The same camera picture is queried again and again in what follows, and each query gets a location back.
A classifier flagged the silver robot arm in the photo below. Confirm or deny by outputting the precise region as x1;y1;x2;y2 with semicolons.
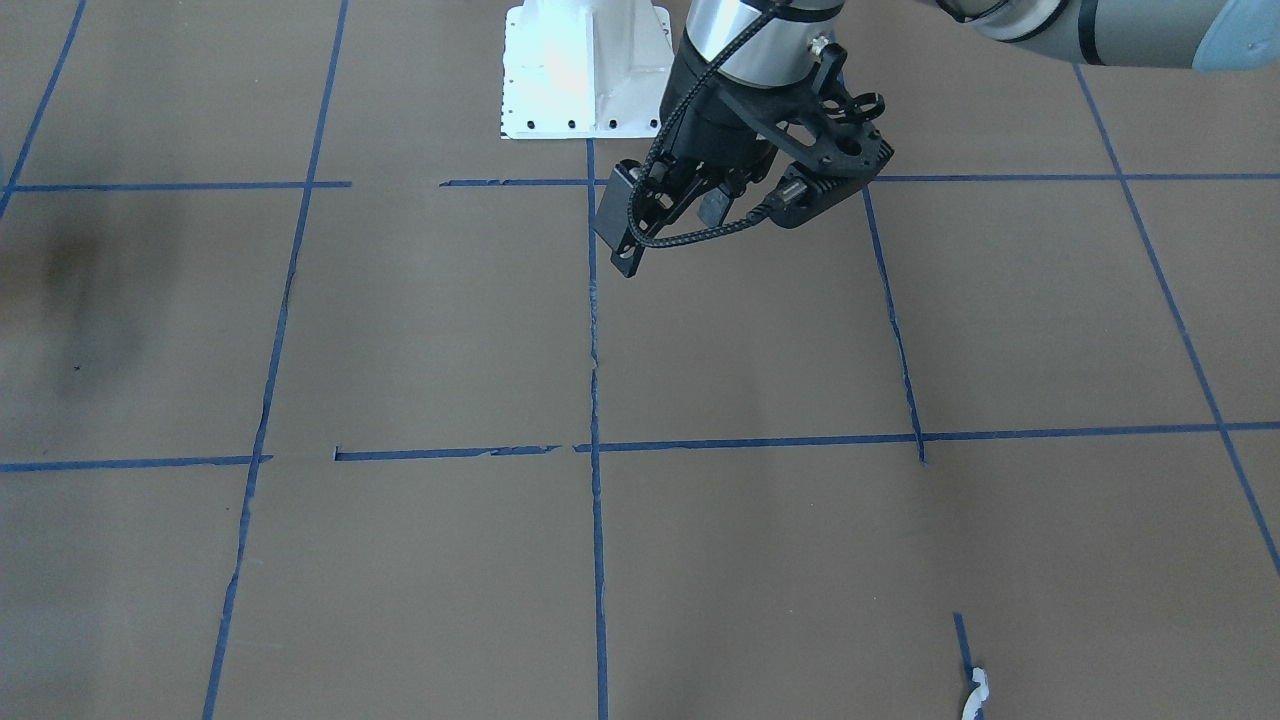
594;1;1279;277

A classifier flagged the silver reacher grabber tool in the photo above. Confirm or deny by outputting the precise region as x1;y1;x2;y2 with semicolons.
960;666;991;720

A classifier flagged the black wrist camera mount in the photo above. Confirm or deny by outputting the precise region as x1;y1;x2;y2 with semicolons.
717;35;893;229

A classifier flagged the white camera stand column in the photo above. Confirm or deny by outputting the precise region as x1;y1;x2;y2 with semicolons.
500;1;675;140

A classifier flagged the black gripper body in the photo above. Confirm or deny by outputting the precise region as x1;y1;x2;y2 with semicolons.
640;45;776;236

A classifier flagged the black braided cable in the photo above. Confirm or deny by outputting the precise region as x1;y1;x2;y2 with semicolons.
627;0;801;251

